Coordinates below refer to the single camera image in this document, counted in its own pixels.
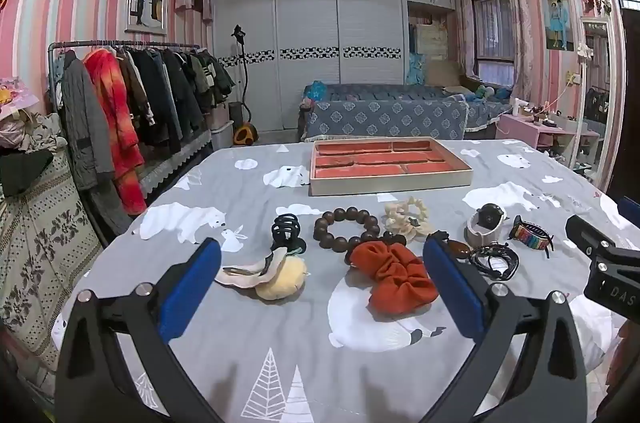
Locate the grey bear printed tablecloth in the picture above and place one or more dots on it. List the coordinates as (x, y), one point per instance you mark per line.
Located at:
(250, 353)

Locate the teal hanging cloth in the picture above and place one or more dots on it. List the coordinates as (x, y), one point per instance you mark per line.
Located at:
(415, 70)

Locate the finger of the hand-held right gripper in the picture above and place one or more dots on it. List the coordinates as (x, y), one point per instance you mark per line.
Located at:
(631, 209)
(582, 230)

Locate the cream braided scrunchie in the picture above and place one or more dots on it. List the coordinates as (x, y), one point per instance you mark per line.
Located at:
(400, 215)

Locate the orange scrunchie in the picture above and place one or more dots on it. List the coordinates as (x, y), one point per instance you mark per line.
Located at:
(395, 273)

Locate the pile of clothes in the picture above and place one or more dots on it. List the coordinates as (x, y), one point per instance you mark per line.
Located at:
(25, 138)

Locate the black hair claw clip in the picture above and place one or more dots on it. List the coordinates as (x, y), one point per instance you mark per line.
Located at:
(285, 225)

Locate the row of hanging clothes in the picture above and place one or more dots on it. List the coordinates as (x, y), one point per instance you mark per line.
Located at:
(150, 88)

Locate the black garment steamer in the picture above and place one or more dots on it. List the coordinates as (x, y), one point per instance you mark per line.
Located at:
(243, 103)

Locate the beige plush hair clip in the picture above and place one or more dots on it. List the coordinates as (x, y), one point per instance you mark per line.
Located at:
(280, 280)

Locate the rainbow striped hair clip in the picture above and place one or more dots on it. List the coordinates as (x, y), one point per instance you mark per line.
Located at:
(525, 234)

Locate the small couple wall poster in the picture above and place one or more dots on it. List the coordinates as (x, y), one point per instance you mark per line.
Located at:
(557, 20)

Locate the pink nightstand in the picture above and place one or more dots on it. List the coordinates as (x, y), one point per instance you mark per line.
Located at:
(530, 130)

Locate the floral patterned cloth cover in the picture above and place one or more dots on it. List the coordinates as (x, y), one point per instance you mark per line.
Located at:
(45, 243)

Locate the white framed standing mirror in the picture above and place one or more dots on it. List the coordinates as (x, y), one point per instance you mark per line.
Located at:
(595, 103)

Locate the bed with blue patterned cover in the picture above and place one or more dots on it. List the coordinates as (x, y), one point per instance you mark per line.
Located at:
(390, 118)

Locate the metal clothes rack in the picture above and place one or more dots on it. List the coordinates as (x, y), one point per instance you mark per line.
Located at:
(100, 43)

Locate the brown oval hair clip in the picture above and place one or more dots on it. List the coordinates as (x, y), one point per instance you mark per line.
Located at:
(457, 249)

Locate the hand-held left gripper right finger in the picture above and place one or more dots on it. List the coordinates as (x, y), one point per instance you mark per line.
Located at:
(455, 288)

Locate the pink floral curtain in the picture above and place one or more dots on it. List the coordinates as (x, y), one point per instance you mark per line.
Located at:
(522, 28)

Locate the white sliding door wardrobe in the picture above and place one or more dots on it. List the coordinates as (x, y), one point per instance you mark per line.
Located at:
(310, 18)

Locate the lace rack cover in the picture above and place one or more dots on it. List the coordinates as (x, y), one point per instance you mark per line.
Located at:
(170, 163)

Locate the window with bars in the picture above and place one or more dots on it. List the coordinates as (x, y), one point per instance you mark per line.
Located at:
(492, 38)

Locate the brick-lined jewelry tray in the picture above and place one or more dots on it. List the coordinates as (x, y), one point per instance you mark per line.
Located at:
(375, 160)

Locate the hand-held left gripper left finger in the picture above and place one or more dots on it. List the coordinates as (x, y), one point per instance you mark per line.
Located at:
(190, 288)

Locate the blue cloth on bed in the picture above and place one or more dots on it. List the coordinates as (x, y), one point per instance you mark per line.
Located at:
(316, 90)

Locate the clear plastic storage box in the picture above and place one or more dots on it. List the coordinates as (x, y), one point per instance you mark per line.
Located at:
(222, 134)

